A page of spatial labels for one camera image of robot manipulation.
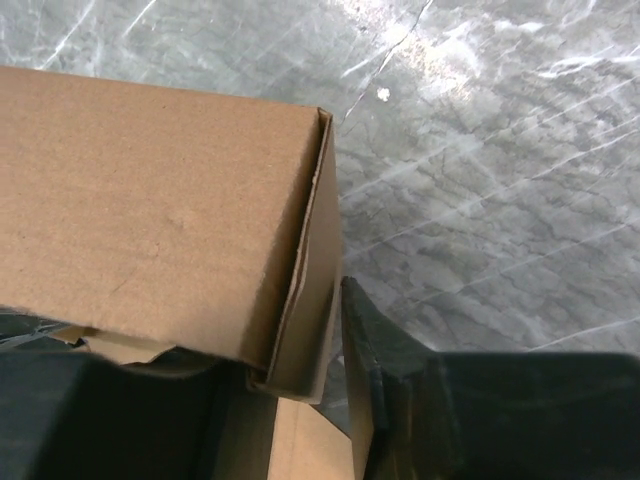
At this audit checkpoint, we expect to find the brown cardboard box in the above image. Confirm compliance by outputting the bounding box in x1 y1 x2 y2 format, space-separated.
1 67 354 479

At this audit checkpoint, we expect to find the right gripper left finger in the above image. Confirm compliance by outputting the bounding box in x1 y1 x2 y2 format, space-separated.
0 347 251 480

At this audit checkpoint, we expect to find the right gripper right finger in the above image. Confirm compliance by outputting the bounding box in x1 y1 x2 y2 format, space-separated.
341 277 639 479

